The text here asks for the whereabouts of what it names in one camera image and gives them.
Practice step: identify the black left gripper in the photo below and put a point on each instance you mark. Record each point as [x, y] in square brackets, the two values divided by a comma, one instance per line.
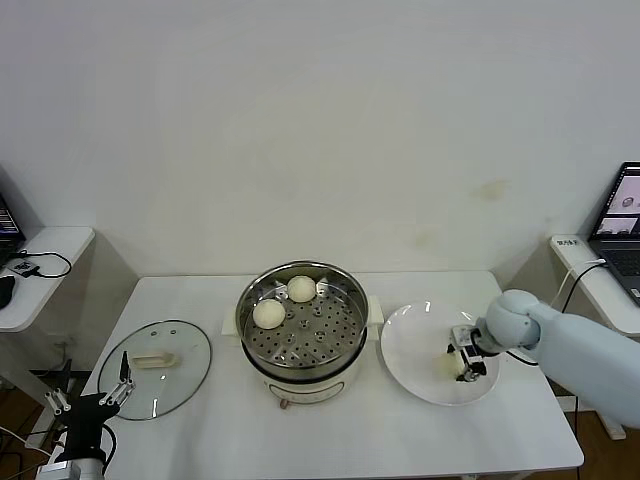
[87, 415]

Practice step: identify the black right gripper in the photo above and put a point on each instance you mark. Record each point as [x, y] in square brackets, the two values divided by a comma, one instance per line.
[475, 357]

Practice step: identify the white steamed baozi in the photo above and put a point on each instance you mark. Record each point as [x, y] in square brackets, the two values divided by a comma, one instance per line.
[445, 367]
[269, 314]
[301, 289]

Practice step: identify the round glass pot lid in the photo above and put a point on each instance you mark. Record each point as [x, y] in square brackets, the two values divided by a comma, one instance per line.
[160, 360]

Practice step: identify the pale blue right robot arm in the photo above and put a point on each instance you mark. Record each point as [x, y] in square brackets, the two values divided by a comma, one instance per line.
[575, 350]

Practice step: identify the perforated stainless steel steamer insert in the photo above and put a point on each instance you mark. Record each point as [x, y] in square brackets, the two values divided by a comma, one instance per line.
[325, 335]

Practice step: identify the round white plate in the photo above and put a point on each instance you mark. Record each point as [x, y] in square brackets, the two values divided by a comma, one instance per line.
[415, 340]

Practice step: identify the white side desk with mouse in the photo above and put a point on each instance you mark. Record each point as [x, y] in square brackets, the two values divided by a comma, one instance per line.
[50, 285]

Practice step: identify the black computer mouse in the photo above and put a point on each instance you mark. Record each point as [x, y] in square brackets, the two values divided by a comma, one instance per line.
[6, 291]

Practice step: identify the small black usb hub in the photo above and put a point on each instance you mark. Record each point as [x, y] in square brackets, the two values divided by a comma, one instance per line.
[24, 268]

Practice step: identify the white side desk with label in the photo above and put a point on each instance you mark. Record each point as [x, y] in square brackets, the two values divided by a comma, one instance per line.
[600, 300]

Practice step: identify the white electric cooking pot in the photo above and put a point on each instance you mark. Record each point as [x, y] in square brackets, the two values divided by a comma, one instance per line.
[310, 387]

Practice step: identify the printed label sticker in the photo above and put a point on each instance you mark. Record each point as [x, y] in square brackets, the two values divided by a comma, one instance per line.
[566, 242]

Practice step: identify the black laptop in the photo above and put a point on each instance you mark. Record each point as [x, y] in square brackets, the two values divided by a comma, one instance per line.
[10, 225]

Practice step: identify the grey laptop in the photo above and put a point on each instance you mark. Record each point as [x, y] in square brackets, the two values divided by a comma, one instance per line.
[617, 255]

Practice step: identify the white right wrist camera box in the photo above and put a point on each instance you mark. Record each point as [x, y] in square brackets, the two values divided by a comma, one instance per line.
[461, 336]

